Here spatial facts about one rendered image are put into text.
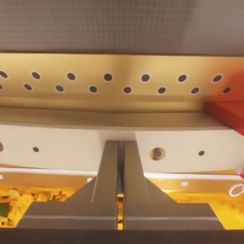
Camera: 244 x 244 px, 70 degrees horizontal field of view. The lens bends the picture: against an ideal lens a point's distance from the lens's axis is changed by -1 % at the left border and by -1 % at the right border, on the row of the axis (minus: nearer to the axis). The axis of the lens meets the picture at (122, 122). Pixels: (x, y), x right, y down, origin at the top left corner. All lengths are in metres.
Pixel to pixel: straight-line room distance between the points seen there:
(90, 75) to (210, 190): 0.27
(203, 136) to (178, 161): 0.03
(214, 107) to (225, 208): 0.21
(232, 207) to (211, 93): 0.23
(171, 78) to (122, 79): 0.04
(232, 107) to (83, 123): 0.14
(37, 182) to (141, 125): 0.23
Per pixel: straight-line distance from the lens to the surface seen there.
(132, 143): 0.15
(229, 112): 0.19
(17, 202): 0.39
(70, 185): 0.33
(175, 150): 0.17
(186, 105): 0.21
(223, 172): 0.33
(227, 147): 0.19
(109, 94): 0.17
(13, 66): 0.18
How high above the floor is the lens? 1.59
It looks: 26 degrees up
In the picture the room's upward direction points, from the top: 179 degrees counter-clockwise
